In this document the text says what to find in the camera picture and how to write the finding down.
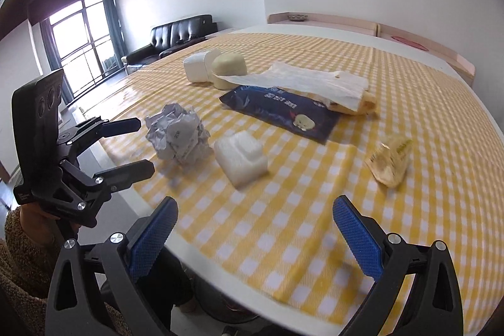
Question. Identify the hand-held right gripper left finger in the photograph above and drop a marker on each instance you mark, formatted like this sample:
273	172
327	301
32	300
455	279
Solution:
151	237

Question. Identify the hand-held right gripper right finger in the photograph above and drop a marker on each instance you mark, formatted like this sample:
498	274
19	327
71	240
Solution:
360	237

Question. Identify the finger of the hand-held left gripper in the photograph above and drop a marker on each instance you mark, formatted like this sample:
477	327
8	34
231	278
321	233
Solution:
122	125
130	170

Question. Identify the white paper ball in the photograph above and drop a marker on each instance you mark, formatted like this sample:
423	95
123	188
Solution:
177	135

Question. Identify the crinkled clear yellow wrapper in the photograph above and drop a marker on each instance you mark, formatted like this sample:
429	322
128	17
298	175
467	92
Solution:
388	162

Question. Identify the white plastic container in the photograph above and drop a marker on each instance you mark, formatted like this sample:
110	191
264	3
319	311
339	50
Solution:
195	69

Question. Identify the white foam block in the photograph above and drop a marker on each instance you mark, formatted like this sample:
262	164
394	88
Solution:
240	159

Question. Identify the beige plastic cup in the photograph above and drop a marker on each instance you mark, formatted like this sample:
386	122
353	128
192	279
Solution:
230	68

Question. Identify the yellow snack packet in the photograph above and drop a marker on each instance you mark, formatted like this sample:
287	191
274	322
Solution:
367	106

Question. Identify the dark blue snack wrapper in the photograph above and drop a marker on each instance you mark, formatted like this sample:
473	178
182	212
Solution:
275	111

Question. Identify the white paper napkin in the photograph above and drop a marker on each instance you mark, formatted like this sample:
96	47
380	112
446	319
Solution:
307	84

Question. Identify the person's left forearm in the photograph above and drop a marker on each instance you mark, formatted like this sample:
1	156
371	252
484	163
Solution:
23	273

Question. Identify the person's left hand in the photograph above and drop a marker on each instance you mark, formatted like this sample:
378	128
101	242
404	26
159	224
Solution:
33	222

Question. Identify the yellow checkered tablecloth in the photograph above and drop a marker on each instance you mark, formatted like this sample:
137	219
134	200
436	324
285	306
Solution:
275	210

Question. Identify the dark table base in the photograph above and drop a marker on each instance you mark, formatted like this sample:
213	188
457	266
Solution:
220	300

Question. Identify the large window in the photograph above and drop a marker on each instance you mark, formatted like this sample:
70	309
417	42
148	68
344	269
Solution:
78	40

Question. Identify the teal curtain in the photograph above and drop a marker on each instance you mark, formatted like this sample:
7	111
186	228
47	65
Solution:
115	25

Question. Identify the black leather sofa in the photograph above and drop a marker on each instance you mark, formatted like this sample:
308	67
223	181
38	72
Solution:
177	35

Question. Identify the white side table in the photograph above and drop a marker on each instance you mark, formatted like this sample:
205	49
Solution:
218	33

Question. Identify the red round mat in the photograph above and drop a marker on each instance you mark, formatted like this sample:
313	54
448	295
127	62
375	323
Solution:
409	42

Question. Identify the small grey bowl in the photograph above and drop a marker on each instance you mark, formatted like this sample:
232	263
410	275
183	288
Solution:
297	18

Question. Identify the pink low cabinet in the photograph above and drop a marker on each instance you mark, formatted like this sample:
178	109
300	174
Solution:
445	48
334	23

